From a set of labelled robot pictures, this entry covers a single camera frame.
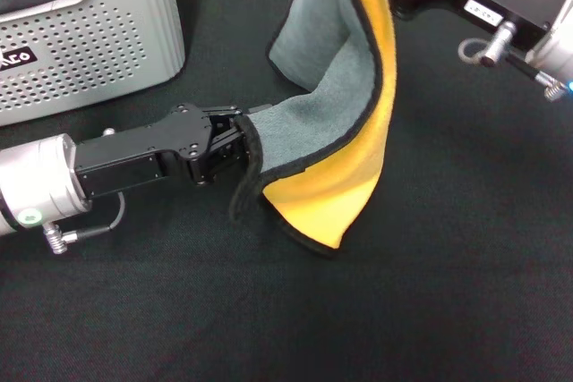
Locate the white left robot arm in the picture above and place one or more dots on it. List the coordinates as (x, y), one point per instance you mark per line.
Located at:
(36, 176)

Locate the grey perforated storage box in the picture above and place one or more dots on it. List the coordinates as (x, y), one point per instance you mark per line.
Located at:
(89, 42)

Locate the black tablecloth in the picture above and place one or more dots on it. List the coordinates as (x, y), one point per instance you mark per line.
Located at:
(403, 288)

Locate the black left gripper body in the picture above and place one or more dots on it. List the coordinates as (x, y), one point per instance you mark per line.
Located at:
(134, 158)

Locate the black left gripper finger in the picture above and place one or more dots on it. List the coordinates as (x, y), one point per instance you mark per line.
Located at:
(224, 158)
(224, 120)

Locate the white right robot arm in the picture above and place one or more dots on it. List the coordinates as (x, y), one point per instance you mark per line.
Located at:
(561, 42)

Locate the grey and yellow towel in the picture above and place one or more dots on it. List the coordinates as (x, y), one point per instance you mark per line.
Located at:
(322, 104)

